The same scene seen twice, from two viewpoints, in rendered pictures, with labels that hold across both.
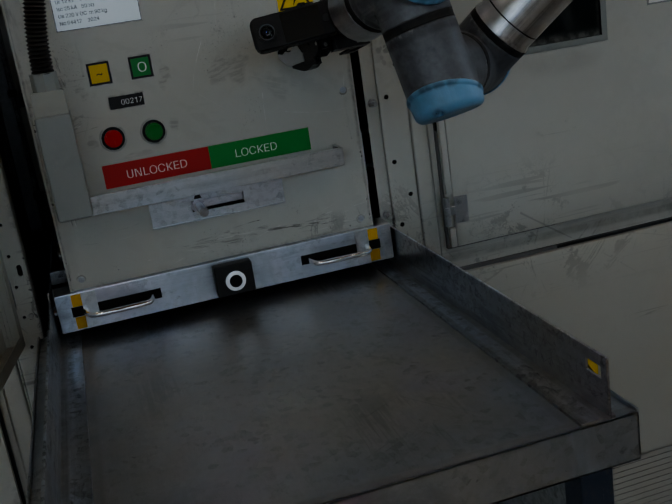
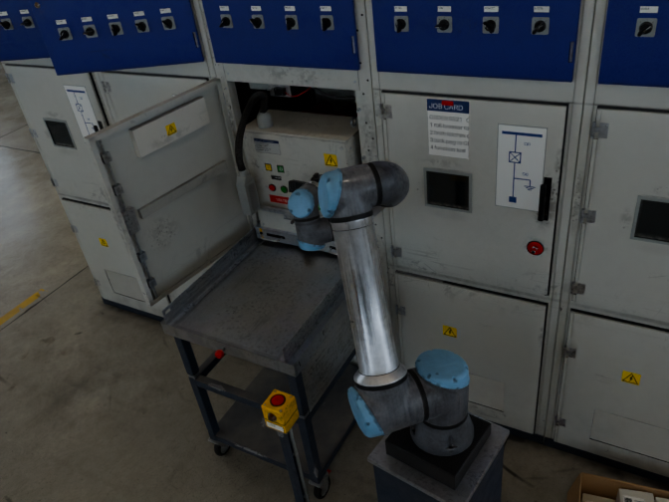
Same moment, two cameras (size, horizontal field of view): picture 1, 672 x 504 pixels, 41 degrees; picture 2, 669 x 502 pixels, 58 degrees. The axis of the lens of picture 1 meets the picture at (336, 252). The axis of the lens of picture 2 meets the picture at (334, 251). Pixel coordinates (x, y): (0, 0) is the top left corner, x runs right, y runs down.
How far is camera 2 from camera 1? 1.83 m
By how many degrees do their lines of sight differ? 46
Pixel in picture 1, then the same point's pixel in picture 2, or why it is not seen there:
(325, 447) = (239, 325)
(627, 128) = (479, 251)
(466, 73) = (309, 241)
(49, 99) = (241, 179)
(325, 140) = not seen: hidden behind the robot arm
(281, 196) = not seen: hidden behind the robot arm
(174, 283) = (289, 237)
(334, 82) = not seen: hidden behind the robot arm
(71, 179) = (245, 203)
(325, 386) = (269, 305)
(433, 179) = (391, 236)
